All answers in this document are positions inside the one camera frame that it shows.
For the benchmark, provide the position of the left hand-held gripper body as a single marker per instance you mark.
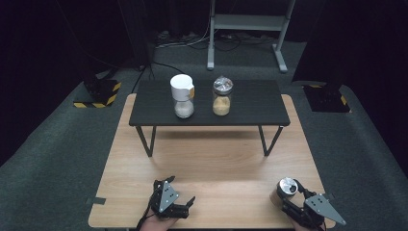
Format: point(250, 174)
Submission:
point(168, 195)

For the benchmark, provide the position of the person's left hand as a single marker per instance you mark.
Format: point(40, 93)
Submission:
point(157, 224)

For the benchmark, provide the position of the black shelf with metal legs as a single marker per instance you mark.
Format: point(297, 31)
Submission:
point(256, 102)

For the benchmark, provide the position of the grey metal stand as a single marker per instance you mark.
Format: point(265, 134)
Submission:
point(247, 22)

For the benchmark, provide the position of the silver-lidded jar of brown powder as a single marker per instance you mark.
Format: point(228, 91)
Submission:
point(287, 185)

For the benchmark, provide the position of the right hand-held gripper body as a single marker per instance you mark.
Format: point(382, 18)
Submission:
point(320, 207)

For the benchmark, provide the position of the silver-lidded jar of yellow grains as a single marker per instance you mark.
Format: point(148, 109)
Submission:
point(221, 106)

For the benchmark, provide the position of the white-lidded glass jar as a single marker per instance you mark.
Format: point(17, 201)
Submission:
point(181, 86)

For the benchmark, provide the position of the person's right hand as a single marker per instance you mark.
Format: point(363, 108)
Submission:
point(300, 227)

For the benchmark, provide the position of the black base with yellow stripes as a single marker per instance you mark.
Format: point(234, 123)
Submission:
point(96, 93)
point(325, 99)

